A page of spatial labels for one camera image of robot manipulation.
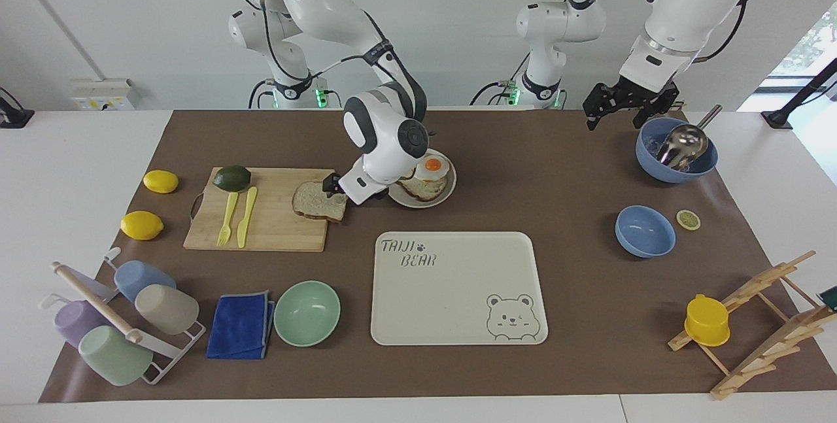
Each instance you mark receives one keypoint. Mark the black stand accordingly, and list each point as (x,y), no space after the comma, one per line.
(801,93)
(13,116)

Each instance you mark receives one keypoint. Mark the fried egg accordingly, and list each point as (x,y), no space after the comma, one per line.
(433,165)

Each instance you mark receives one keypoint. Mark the yellow-green plastic fork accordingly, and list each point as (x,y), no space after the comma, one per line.
(227,217)

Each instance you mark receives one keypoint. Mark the purple plastic cup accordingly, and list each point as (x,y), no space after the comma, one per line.
(75,321)

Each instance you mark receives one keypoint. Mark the beige plastic cup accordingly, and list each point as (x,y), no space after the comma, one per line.
(169,308)

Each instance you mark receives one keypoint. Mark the large blue bowl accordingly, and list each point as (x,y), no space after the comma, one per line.
(673,171)

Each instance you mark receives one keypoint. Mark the small blue bowl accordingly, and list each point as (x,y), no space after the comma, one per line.
(645,232)

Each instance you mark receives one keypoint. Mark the white wall socket box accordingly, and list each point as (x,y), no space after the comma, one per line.
(103,95)

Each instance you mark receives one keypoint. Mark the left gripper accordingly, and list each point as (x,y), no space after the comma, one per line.
(637,95)

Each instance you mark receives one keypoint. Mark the dark green object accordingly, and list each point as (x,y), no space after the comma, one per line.
(829,297)

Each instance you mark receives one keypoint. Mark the mint green bowl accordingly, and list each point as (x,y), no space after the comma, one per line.
(307,313)

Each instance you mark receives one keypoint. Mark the yellow lemon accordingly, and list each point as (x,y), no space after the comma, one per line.
(142,225)
(161,181)

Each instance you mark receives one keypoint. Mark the toast sandwich base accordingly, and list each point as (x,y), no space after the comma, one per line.
(424,189)

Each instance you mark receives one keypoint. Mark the wooden cutting board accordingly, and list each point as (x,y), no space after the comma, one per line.
(281,230)

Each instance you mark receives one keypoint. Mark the blue plastic cup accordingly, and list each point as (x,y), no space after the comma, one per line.
(140,279)

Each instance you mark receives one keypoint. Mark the brown bread slice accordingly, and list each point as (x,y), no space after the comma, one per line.
(317,202)

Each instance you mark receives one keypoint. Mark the cream tray with bear print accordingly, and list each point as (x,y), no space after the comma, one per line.
(451,292)

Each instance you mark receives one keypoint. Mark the dark green avocado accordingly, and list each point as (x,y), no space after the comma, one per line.
(232,178)

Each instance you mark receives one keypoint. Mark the wooden dish rack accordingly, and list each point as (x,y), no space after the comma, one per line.
(762,351)

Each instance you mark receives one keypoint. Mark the yellow plastic cup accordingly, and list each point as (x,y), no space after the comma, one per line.
(707,321)

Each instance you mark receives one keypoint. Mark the blue folded cloth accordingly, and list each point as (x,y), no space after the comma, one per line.
(239,325)

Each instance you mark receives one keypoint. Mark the beige round plate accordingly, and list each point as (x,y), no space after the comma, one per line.
(446,193)

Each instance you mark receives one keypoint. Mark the white cup rack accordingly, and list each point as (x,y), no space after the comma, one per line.
(98,302)

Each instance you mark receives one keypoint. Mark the metal ladle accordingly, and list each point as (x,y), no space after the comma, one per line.
(683,143)

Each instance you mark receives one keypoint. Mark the yellow-green plastic knife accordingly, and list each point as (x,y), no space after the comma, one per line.
(246,217)

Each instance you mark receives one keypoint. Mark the mint green plastic cup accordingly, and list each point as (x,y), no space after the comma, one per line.
(112,356)

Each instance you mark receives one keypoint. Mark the lime slice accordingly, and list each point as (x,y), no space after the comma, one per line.
(688,219)

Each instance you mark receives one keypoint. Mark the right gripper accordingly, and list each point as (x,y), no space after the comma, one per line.
(332,183)

